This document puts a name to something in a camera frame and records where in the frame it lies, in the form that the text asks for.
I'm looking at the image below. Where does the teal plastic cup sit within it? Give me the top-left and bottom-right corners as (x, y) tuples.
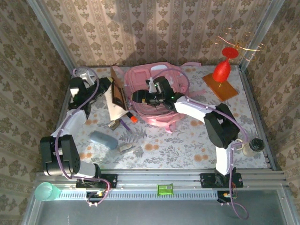
(34, 182), (62, 202)

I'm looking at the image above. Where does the white bottle black cap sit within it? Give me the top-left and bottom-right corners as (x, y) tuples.
(234, 137), (266, 158)

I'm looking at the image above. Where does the pink student backpack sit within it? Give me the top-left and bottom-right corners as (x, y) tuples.
(123, 61), (207, 134)

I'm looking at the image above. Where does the black marker orange cap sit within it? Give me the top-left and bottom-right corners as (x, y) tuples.
(126, 111), (138, 124)

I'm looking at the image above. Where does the white slotted cable duct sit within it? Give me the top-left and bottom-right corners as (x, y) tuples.
(58, 189), (218, 201)

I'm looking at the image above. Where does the small beige white stationery item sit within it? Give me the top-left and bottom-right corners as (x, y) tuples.
(114, 143), (137, 155)

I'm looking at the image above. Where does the orange wooden base plate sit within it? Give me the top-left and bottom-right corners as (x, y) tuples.
(202, 72), (239, 102)

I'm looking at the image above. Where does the aluminium mounting rail beam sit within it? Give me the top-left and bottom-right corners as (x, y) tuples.
(35, 169), (289, 189)

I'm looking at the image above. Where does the brown and black notebook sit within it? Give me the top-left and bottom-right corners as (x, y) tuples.
(105, 66), (130, 120)

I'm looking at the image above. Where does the red goblet shaped ornament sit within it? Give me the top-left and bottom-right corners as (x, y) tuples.
(212, 46), (240, 84)

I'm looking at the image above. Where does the floral table cover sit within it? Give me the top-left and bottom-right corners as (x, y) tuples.
(52, 66), (269, 170)

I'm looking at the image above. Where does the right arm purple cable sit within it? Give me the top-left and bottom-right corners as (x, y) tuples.
(150, 68), (249, 221)

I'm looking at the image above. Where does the aluminium side rail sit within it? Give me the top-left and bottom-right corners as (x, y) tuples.
(238, 67), (279, 171)
(43, 71), (78, 172)

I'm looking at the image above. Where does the grey metal panel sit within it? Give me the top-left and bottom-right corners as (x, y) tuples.
(22, 188), (297, 225)

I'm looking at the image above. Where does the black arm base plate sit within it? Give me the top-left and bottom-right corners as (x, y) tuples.
(76, 173), (118, 188)
(200, 172), (244, 188)

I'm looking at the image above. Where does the gold wire ornament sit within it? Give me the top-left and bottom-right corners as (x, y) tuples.
(213, 27), (265, 88)

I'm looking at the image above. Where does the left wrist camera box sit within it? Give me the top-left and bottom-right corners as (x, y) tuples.
(79, 69), (95, 83)

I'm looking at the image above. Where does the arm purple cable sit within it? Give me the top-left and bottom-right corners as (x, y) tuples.
(55, 67), (111, 207)
(150, 68), (249, 221)

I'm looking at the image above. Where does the purple pen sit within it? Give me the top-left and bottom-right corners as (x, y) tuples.
(119, 118), (132, 132)

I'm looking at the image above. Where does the green wrapped packet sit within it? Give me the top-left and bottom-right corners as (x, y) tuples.
(157, 183), (174, 196)

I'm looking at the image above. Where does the aluminium frame post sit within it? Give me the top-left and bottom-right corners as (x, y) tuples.
(26, 0), (77, 75)
(238, 0), (286, 72)

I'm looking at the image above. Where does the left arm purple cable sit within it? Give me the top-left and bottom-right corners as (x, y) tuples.
(55, 67), (111, 207)

